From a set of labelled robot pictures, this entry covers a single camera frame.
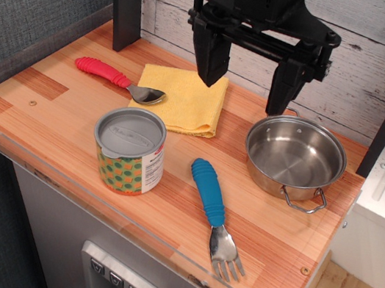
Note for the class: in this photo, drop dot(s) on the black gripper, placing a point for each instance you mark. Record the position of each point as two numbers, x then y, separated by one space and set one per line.
280 30

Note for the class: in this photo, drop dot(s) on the blue handled fork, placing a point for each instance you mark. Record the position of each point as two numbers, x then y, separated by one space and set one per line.
225 260

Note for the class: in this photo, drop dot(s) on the tin can with grey lid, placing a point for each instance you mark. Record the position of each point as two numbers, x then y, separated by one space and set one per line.
130 150

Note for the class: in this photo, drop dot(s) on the yellow folded cloth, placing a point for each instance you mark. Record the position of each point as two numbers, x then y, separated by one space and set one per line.
190 107

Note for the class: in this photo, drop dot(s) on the small steel pot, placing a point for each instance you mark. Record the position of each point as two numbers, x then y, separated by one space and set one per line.
296 159

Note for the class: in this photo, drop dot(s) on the clear acrylic edge guard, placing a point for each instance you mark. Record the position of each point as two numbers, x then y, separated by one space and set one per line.
168 222

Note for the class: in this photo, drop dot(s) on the silver dispenser panel with buttons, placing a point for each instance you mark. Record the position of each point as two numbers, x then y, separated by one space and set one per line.
102 270

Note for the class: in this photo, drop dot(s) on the grey toy kitchen cabinet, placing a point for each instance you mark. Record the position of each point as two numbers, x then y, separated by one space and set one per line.
80 250

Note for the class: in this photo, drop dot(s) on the red handled spoon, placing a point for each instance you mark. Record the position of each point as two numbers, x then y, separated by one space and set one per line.
140 95

